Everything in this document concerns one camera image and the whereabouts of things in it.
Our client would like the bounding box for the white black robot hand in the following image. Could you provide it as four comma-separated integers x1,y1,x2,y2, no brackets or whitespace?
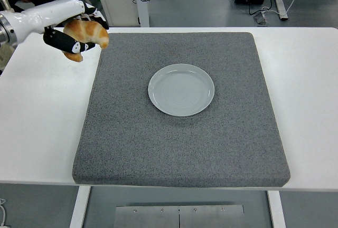
10,0,110,54

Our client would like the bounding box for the golden croissant bread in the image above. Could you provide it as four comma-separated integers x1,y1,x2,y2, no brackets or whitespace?
62,18,110,62

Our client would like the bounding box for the grey round plate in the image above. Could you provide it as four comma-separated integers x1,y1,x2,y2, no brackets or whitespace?
148,63,215,118

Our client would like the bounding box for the grey metal plate with screws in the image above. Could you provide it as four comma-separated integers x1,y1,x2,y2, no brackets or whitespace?
115,204,245,228

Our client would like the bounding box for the beige bag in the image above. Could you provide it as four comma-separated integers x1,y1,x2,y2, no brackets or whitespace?
0,43,15,72

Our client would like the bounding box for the grey speckled mat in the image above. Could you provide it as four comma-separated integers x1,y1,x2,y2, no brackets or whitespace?
72,32,292,188

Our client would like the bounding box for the white table leg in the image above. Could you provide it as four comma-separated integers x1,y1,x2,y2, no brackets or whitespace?
69,185,92,228
267,190,287,228

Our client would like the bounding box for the grey foot pedal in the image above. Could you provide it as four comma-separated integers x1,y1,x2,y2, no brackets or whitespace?
253,13,269,25

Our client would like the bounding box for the white desk post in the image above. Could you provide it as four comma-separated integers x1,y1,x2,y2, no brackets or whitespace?
133,0,151,27

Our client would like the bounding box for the white cable loop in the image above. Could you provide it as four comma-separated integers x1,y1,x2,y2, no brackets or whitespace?
0,197,7,225

